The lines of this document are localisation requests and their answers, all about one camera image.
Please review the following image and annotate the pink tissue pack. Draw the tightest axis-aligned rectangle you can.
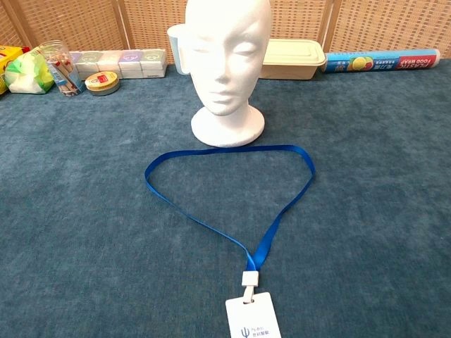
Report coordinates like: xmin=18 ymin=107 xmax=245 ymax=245
xmin=98 ymin=50 xmax=124 ymax=80

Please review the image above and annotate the clear jar with sticks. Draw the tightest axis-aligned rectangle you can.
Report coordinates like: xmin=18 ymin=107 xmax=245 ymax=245
xmin=38 ymin=40 xmax=87 ymax=98

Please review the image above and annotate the round tin red label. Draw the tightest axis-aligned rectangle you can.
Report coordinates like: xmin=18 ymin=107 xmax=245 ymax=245
xmin=84 ymin=70 xmax=121 ymax=97

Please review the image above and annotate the purple tissue pack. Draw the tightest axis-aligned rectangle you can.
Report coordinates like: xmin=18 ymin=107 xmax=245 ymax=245
xmin=118 ymin=49 xmax=145 ymax=79

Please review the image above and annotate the teal blue table cloth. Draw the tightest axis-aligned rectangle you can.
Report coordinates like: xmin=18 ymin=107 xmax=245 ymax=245
xmin=0 ymin=58 xmax=451 ymax=338

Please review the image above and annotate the beige lunch box with lid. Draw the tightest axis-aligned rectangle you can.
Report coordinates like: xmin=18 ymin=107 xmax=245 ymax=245
xmin=260 ymin=38 xmax=327 ymax=80

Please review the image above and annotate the pale blue measuring cup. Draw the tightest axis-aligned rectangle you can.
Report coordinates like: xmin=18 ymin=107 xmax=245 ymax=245
xmin=166 ymin=23 xmax=193 ymax=76

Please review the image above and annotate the yellow snack bag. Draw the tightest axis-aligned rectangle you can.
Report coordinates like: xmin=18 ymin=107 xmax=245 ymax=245
xmin=0 ymin=44 xmax=31 ymax=96

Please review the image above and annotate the white foam mannequin head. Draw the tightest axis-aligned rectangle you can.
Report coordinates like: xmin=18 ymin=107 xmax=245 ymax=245
xmin=183 ymin=0 xmax=272 ymax=148

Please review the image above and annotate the blue lanyard with white badge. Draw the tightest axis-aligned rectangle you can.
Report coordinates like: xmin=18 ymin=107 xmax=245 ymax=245
xmin=144 ymin=144 xmax=317 ymax=338

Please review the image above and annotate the green white plastic bag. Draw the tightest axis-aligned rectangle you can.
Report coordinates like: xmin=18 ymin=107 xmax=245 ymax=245
xmin=4 ymin=47 xmax=56 ymax=95

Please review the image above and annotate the wicker folding screen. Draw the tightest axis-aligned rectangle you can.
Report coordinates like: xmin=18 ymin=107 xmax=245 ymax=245
xmin=0 ymin=0 xmax=451 ymax=66

